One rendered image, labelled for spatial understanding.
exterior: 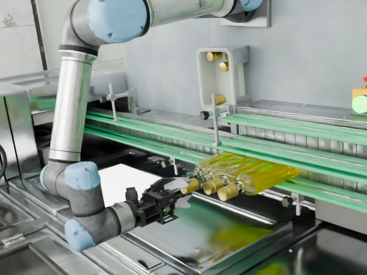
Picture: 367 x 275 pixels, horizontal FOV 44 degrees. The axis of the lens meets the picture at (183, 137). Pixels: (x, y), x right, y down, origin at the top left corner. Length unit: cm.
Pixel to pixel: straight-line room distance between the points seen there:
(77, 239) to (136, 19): 50
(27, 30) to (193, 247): 399
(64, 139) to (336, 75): 77
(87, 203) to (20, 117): 103
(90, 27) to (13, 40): 388
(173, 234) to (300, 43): 68
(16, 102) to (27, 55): 295
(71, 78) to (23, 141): 93
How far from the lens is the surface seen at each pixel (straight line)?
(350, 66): 135
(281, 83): 150
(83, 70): 114
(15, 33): 491
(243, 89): 157
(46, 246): 146
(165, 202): 113
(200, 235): 127
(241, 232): 127
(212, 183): 122
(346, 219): 133
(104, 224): 106
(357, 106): 123
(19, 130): 202
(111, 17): 101
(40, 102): 204
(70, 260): 135
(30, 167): 206
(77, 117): 113
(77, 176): 102
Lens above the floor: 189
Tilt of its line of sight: 36 degrees down
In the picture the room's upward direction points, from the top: 107 degrees counter-clockwise
